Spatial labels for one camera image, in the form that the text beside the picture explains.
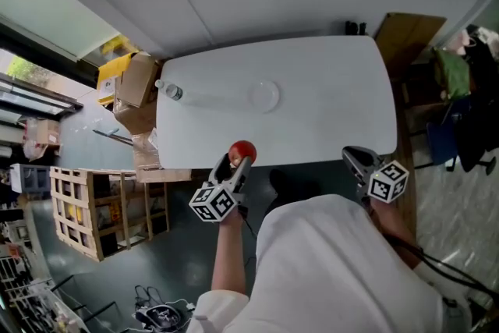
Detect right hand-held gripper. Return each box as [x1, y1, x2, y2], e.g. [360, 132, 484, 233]
[342, 145, 410, 207]

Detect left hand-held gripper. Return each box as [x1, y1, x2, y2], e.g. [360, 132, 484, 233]
[188, 152, 253, 224]

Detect red apple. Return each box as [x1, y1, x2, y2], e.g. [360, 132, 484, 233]
[228, 140, 258, 165]

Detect clear round plate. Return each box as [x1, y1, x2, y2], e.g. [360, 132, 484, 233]
[248, 79, 281, 115]

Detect person's left forearm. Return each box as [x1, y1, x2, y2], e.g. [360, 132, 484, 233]
[211, 206, 250, 296]

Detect person's right forearm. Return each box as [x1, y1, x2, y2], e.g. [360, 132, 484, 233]
[369, 198, 426, 271]

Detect person's dark shoe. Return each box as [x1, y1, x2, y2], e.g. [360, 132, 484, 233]
[268, 168, 321, 208]

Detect clear plastic water bottle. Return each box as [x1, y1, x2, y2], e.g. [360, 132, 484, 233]
[154, 79, 250, 110]

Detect blue chair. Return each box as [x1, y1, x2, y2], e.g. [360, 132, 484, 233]
[413, 115, 460, 172]

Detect flattened taped cardboard box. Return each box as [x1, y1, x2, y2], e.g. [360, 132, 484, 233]
[112, 97, 193, 183]

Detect person's white shirt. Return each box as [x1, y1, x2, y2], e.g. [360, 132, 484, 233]
[186, 193, 473, 333]

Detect metal rod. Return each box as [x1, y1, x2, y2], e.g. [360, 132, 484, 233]
[92, 127, 134, 147]

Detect brown cardboard sheet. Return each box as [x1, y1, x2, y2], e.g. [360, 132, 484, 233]
[373, 12, 448, 80]

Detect green bag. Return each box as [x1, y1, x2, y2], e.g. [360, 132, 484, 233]
[434, 46, 472, 101]

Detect black office chair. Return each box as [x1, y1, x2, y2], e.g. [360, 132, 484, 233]
[454, 25, 499, 173]

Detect brown cardboard box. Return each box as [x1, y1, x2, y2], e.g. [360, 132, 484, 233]
[115, 51, 161, 109]

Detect wooden slat crate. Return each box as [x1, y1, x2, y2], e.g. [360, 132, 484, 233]
[49, 166, 172, 262]

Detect yellow padded envelope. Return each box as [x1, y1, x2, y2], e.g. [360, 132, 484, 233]
[96, 52, 140, 107]

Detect black patterned bag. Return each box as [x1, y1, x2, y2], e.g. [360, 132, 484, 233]
[133, 303, 184, 332]

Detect small cardboard box with plastic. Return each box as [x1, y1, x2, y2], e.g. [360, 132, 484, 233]
[22, 118, 62, 162]

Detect grey storage bin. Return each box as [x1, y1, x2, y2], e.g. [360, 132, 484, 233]
[9, 163, 52, 195]

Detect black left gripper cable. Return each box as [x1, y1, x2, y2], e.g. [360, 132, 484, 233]
[238, 205, 259, 268]

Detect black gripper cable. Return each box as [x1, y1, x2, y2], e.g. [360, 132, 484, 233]
[238, 205, 259, 268]
[364, 197, 499, 303]

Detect black items by wall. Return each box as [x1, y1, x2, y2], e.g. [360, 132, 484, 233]
[344, 19, 368, 37]

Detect white charger cable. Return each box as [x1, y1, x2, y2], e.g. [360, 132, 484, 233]
[163, 298, 196, 313]

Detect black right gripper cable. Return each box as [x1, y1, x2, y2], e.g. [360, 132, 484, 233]
[364, 197, 499, 303]

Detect white wire rack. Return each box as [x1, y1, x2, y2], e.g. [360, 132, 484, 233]
[0, 255, 93, 333]

